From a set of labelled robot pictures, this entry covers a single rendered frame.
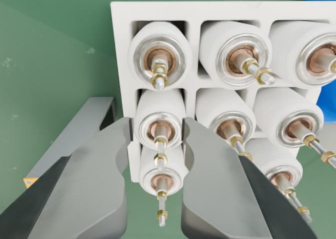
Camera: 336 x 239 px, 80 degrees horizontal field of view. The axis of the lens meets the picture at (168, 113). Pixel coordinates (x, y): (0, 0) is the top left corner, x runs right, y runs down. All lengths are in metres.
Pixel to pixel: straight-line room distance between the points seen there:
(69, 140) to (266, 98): 0.39
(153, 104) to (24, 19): 0.41
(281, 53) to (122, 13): 0.26
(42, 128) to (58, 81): 0.17
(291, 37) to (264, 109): 0.13
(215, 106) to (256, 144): 0.17
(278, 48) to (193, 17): 0.14
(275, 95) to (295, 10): 0.14
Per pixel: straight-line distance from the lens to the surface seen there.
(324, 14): 0.45
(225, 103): 0.35
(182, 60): 0.30
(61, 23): 0.60
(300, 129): 0.40
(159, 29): 0.29
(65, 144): 0.43
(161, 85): 0.20
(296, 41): 0.36
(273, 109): 0.40
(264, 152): 0.47
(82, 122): 0.49
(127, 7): 0.37
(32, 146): 0.80
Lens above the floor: 0.54
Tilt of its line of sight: 62 degrees down
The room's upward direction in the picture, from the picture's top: 177 degrees clockwise
